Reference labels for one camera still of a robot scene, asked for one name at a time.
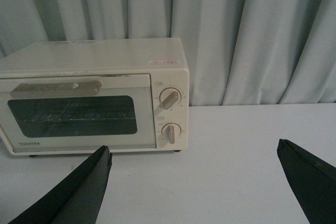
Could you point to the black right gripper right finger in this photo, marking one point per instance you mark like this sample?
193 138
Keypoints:
311 179

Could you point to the oven door with handle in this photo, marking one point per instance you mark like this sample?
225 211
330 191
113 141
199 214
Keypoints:
60 138

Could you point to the upper beige oven knob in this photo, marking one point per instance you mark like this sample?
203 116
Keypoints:
170 97

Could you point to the beige oven knob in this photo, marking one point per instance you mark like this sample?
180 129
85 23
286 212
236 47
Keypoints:
170 97
171 132

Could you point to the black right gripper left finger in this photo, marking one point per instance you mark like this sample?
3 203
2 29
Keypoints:
78 197

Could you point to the pale grey curtain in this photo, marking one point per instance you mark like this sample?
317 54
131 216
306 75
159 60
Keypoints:
238 51

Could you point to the wire oven rack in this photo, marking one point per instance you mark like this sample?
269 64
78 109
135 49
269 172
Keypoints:
83 110

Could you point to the cream toaster oven body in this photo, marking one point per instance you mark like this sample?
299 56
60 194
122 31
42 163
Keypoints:
163 59

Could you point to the lower beige oven knob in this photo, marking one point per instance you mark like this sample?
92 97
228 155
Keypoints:
171 132

